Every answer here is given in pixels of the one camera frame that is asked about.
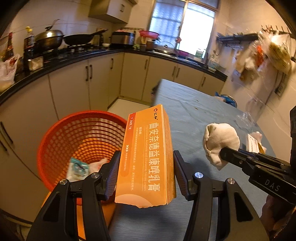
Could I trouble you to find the white grey medicine box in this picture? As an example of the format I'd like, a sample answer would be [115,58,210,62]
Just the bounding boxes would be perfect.
[246,133,266,154]

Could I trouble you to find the dark soy sauce bottle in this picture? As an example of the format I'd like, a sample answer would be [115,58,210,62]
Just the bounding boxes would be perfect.
[23,26,35,72]

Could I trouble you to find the beige paper bag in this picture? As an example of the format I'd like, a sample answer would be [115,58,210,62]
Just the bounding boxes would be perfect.
[89,158,108,174]

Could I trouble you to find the hanging yellow bag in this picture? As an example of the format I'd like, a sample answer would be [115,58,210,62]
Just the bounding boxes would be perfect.
[267,42,291,74]

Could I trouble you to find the clear plastic bag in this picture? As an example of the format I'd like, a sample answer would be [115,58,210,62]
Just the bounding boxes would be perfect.
[249,132,262,143]

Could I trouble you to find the orange plastic mesh basket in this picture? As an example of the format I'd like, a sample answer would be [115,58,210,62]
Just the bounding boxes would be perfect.
[37,110,127,191]

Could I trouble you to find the kitchen window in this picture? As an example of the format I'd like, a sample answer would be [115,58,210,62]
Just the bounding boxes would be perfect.
[149,1,220,59]

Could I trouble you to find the red-cap sauce bottle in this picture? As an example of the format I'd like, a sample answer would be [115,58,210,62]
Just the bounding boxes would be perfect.
[3,32,14,62]

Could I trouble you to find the steel rice cooker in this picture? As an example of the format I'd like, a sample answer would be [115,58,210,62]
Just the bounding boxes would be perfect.
[110,31,135,48]

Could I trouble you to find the small white cup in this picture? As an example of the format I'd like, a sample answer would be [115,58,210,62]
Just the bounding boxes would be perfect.
[28,56,44,71]

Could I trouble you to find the grey-blue tablecloth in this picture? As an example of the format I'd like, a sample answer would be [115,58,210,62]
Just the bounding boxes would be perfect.
[109,80,267,240]

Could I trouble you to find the black wall shelf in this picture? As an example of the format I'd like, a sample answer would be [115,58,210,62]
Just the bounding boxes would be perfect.
[216,33,258,45]

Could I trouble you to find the blue bag on stool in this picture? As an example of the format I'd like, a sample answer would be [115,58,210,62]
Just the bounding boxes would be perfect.
[214,92,237,108]

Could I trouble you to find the clear glass pitcher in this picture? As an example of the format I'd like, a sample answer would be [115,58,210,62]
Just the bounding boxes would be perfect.
[236,97,265,129]

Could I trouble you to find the black frying pan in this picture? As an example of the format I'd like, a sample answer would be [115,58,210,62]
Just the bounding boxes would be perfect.
[63,29,108,46]

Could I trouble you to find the red colander bowl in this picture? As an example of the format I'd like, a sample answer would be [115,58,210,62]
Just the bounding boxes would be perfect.
[139,30,159,40]

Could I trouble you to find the person's right hand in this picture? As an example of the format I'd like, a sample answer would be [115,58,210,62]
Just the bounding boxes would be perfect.
[260,195,296,240]

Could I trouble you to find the orange medicine box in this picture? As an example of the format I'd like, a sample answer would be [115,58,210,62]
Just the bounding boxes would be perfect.
[115,104,176,208]

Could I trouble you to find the teal cartoon tissue pack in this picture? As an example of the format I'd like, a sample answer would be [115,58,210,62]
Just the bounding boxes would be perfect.
[66,157,90,182]

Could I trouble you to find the black countertop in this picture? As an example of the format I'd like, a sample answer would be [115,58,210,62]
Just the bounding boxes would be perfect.
[1,49,227,104]

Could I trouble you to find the white plastic bag on counter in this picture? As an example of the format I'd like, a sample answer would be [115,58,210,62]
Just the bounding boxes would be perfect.
[0,54,20,92]

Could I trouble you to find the steel wok with lid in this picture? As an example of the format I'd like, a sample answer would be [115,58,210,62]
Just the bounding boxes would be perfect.
[34,19,64,52]

